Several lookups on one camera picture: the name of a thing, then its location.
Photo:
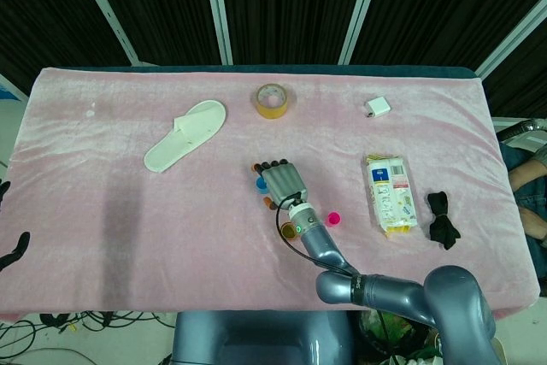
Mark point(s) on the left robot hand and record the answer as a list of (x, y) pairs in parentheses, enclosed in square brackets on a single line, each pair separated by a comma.
[(19, 245)]

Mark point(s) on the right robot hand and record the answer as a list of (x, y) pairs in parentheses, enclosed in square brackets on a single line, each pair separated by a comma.
[(284, 183)]

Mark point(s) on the light blue plastic cup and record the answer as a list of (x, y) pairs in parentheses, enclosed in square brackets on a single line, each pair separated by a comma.
[(260, 186)]

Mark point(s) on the pink plastic cup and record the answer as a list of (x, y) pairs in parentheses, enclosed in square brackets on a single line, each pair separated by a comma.
[(334, 219)]

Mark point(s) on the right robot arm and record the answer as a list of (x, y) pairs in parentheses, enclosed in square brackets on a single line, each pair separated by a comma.
[(384, 292)]

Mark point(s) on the orange plastic cup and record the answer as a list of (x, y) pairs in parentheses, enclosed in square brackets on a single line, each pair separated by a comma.
[(284, 228)]

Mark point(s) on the yellow tape roll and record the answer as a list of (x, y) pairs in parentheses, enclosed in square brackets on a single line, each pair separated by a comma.
[(271, 110)]

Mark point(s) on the white yellow snack package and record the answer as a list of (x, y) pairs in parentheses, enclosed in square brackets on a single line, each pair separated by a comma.
[(389, 194)]

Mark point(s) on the white disposable slipper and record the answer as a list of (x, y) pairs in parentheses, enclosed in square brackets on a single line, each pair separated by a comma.
[(188, 134)]

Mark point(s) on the pink plush table cloth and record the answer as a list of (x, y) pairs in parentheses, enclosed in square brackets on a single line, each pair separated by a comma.
[(128, 211)]

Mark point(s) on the teal under cloth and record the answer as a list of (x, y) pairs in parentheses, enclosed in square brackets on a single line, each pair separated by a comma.
[(299, 69)]

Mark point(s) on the white charger adapter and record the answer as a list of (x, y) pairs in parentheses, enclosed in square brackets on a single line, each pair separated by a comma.
[(378, 107)]

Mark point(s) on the blue white sign board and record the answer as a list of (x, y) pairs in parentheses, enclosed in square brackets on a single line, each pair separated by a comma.
[(6, 91)]

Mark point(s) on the blue-grey robot torso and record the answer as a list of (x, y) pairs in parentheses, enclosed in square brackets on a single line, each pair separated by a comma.
[(256, 339)]

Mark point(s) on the black folded sock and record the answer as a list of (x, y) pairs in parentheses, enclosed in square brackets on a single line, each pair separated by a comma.
[(442, 228)]

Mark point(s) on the green patterned bag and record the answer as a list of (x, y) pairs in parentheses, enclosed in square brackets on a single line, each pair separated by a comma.
[(384, 326)]

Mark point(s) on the black metal chair part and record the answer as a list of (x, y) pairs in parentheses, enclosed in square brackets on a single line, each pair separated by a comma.
[(519, 130)]

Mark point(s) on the person in blue jeans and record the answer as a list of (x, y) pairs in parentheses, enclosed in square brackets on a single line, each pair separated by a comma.
[(530, 177)]

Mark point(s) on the white partition post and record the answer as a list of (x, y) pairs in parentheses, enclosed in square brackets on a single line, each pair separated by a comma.
[(218, 10), (105, 10), (513, 46), (361, 10)]

